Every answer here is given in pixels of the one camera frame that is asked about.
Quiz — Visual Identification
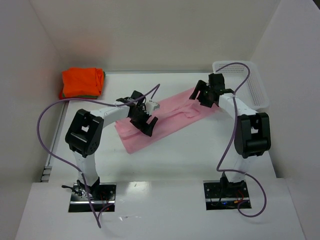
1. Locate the pink t shirt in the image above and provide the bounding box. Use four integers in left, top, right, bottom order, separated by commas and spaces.
115, 88, 219, 154

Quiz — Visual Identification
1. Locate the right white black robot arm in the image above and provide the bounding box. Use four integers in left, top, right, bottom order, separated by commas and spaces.
189, 73, 271, 197

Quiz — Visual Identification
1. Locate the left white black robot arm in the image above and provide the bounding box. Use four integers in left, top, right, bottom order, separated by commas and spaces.
65, 90, 160, 199

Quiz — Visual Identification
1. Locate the white perforated plastic basket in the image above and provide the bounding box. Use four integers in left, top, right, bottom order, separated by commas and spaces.
212, 60, 270, 111

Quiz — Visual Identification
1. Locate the orange folded t shirt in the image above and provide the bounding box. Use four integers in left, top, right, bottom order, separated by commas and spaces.
58, 67, 105, 101

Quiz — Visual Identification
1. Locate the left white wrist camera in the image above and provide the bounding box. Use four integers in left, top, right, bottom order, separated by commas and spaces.
145, 100, 160, 114

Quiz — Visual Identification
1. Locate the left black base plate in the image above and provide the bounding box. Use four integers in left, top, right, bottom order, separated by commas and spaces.
63, 183, 117, 213

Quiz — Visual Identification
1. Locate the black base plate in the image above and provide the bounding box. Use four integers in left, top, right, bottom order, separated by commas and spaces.
63, 183, 117, 213
203, 181, 252, 211

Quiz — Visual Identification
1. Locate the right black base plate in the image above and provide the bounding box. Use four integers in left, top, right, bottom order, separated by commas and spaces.
203, 181, 252, 211

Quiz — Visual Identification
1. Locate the aluminium table edge rail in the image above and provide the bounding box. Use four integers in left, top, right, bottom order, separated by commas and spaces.
40, 103, 68, 183

